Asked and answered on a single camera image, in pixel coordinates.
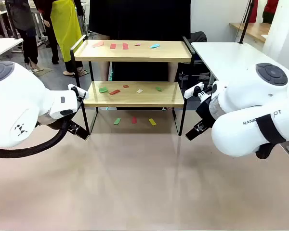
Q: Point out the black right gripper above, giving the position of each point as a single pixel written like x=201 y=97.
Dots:
x=207 y=113

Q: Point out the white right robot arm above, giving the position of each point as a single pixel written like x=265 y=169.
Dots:
x=243 y=96

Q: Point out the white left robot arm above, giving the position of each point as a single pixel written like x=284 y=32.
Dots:
x=14 y=101

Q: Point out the two-tier wood and black shelf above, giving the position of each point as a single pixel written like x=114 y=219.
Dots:
x=135 y=55

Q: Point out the green rectangular paper scrap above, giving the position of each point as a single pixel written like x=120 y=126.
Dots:
x=117 y=121

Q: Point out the yellow paper scrap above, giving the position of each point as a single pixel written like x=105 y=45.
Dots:
x=152 y=122

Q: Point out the green rounded paper scrap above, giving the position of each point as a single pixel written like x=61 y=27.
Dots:
x=103 y=90

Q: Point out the red long paper scrap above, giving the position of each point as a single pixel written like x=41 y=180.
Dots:
x=114 y=92

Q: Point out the red narrow paper scrap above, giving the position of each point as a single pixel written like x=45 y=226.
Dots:
x=134 y=120

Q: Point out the small green paper scrap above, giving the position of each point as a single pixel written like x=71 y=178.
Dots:
x=158 y=89

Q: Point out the small red paper scrap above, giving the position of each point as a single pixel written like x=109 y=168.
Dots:
x=126 y=86

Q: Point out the grey floor mat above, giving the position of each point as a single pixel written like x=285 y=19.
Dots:
x=44 y=71

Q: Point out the white table with round corner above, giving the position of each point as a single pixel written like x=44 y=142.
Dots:
x=226 y=57

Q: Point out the large pink paper scrap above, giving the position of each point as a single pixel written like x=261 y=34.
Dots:
x=98 y=44

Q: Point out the red rectangular paper scrap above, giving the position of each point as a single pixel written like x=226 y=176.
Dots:
x=113 y=46
x=125 y=46

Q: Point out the black office chair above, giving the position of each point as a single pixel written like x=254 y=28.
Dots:
x=198 y=38

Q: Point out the cyan paper scrap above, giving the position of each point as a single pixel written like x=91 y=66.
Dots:
x=155 y=46

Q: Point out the person with yellow apron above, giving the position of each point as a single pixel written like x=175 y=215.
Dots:
x=65 y=29

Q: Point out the white side table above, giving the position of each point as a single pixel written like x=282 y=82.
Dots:
x=2 y=47

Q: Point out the wooden desk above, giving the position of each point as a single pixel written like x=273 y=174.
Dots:
x=253 y=30

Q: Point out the black tripod pole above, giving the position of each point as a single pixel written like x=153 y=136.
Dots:
x=245 y=21

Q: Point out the person in black clothes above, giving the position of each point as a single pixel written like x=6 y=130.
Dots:
x=139 y=19

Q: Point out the person in dark grey clothes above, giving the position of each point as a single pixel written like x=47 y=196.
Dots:
x=26 y=14

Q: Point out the person in red top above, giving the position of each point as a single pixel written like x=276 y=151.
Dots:
x=271 y=9

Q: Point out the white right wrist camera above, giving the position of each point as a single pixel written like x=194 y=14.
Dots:
x=192 y=91

